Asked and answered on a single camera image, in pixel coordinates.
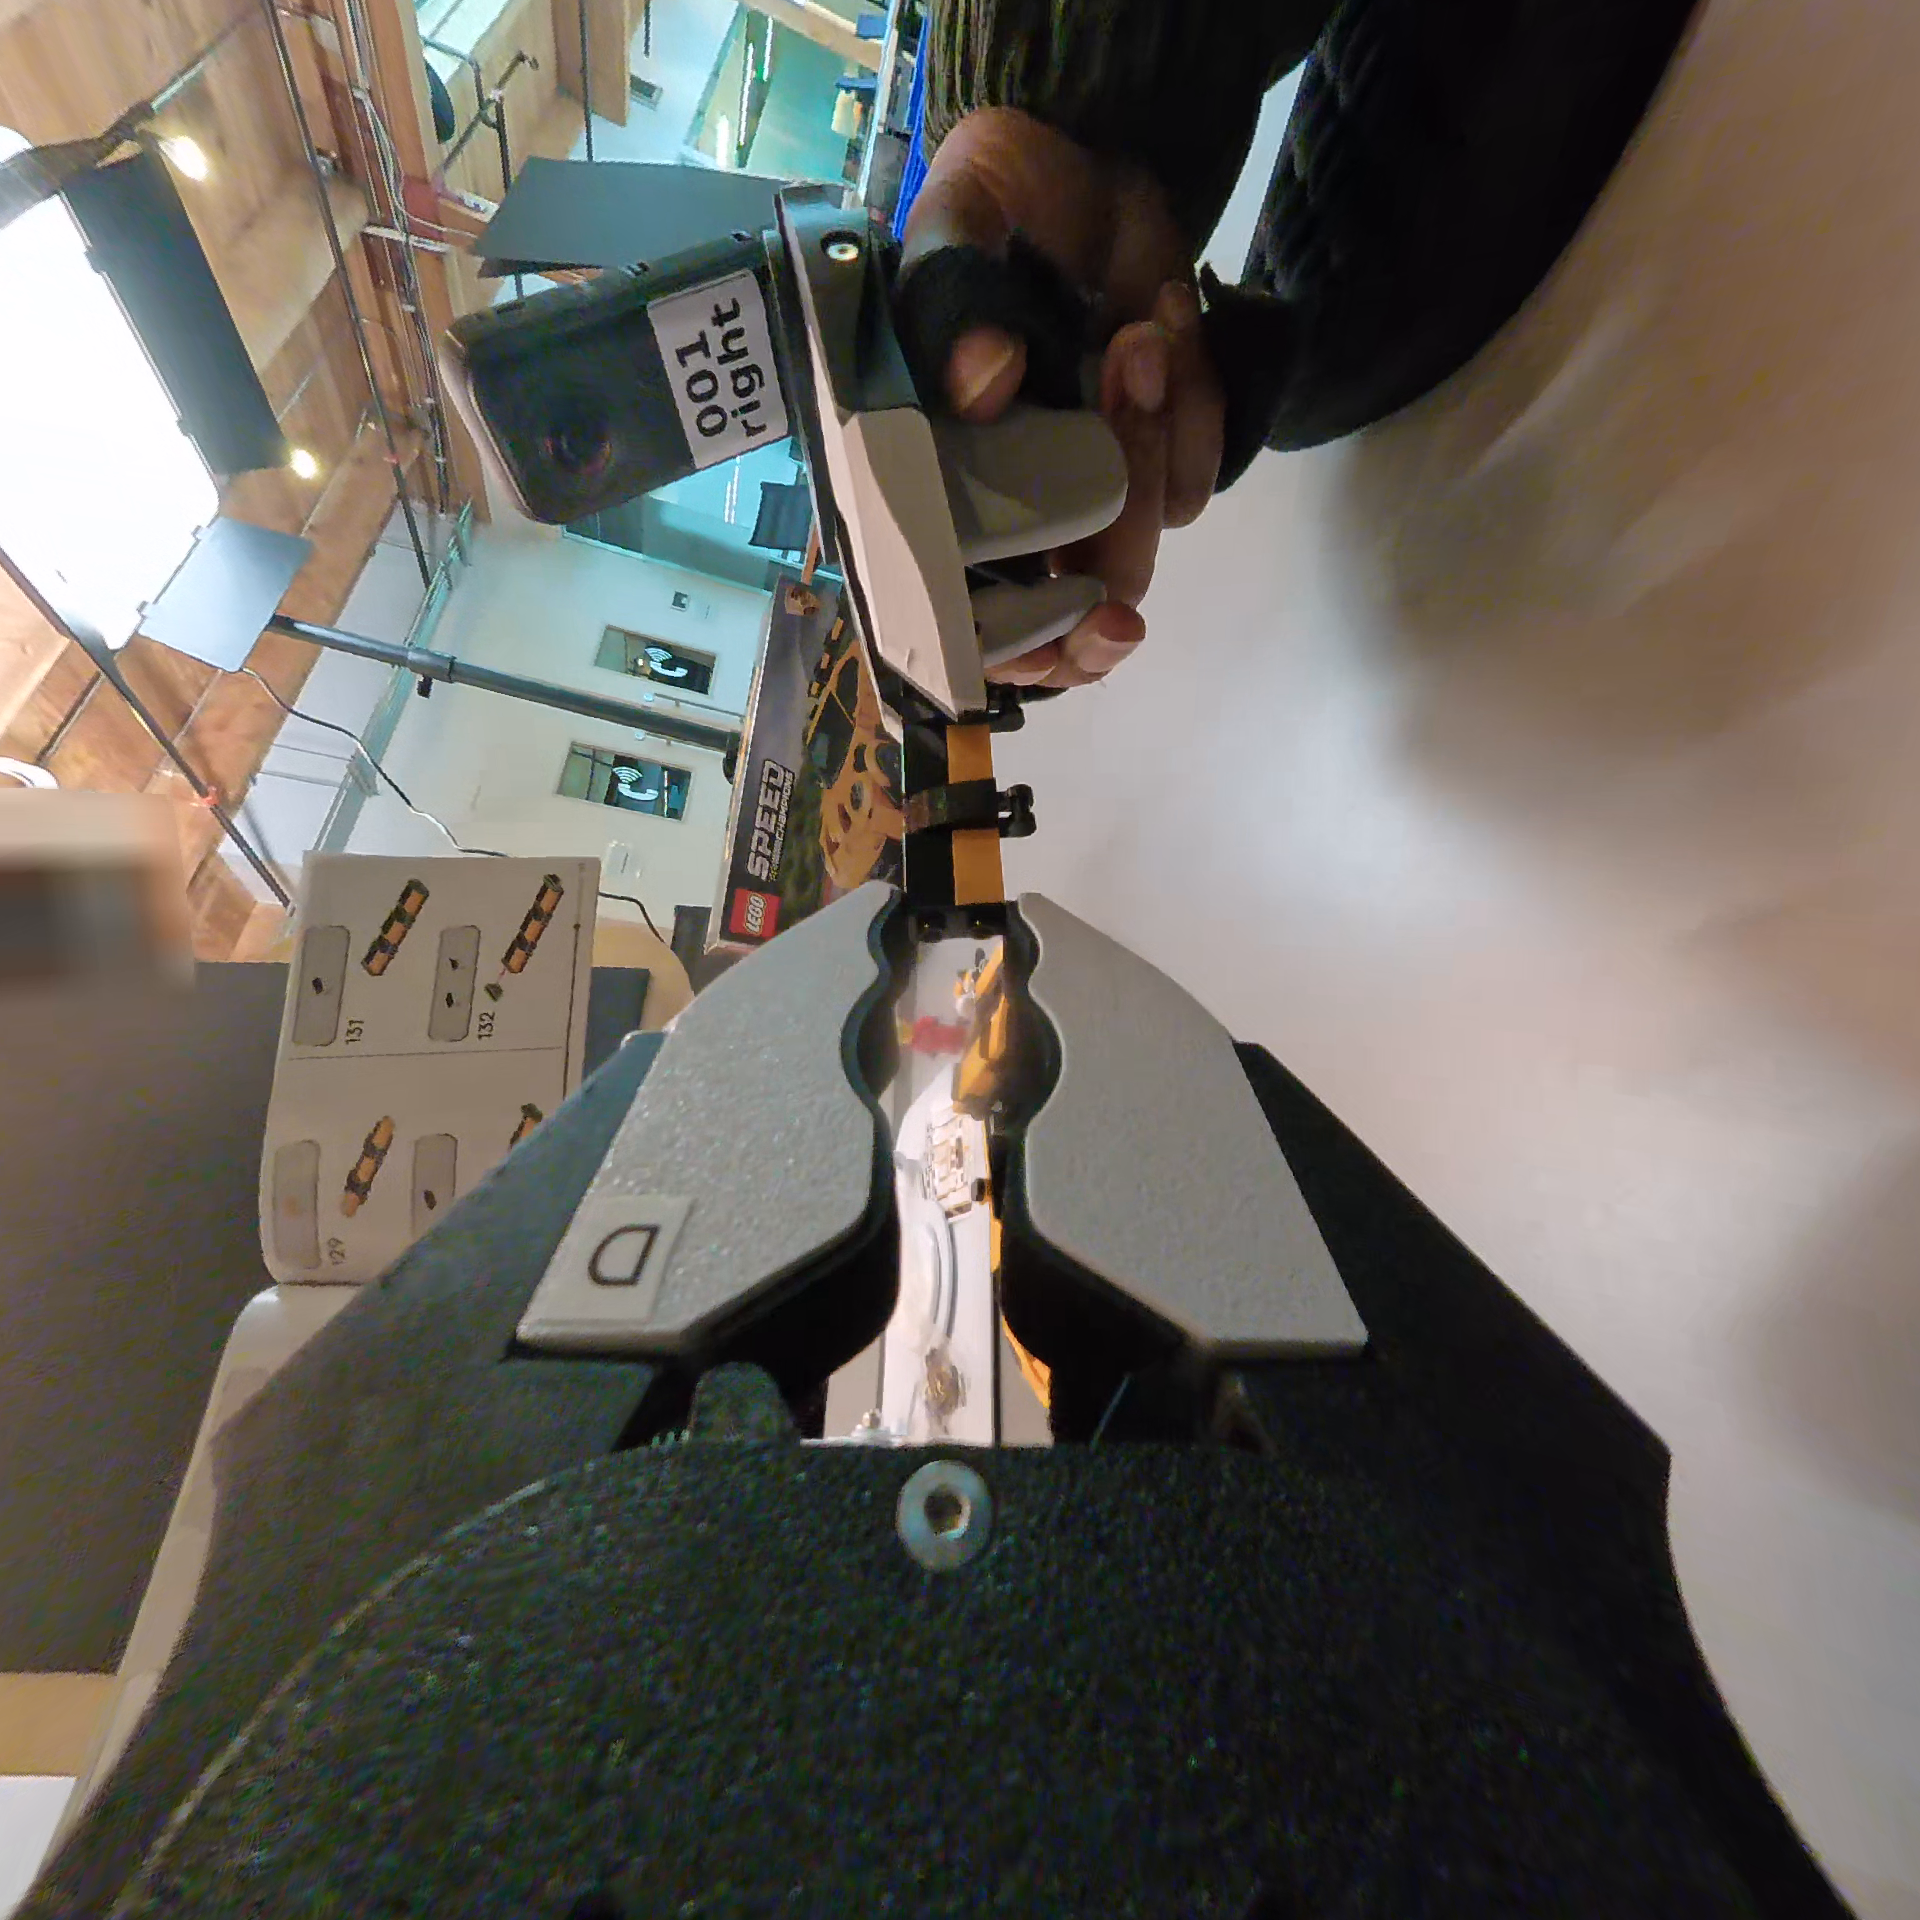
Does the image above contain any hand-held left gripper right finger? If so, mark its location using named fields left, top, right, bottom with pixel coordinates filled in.
left=1000, top=884, right=1370, bottom=1408

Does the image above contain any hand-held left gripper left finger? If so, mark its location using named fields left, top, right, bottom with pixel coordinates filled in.
left=516, top=883, right=915, bottom=1425

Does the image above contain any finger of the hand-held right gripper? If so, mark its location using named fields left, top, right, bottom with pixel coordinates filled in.
left=815, top=404, right=995, bottom=724

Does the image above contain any black and yellow lego strip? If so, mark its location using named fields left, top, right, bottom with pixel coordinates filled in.
left=896, top=689, right=1041, bottom=941

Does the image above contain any yellow lego car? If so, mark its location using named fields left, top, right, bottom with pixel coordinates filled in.
left=948, top=941, right=1057, bottom=1412

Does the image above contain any lego set box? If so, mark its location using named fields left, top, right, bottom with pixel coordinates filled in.
left=718, top=574, right=922, bottom=955

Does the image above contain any lego instruction booklet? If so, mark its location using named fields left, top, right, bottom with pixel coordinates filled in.
left=259, top=851, right=607, bottom=1291

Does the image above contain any person's right hand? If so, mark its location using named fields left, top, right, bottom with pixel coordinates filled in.
left=896, top=105, right=1234, bottom=696

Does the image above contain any black flag panel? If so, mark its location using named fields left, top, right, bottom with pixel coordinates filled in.
left=478, top=154, right=798, bottom=282
left=143, top=516, right=318, bottom=674

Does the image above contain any metal stand pole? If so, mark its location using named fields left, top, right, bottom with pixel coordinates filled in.
left=271, top=613, right=752, bottom=740

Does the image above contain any studio softbox light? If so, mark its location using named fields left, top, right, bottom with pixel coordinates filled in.
left=0, top=129, right=290, bottom=662

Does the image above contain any white book stand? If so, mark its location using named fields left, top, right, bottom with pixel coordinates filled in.
left=112, top=1102, right=1004, bottom=1705

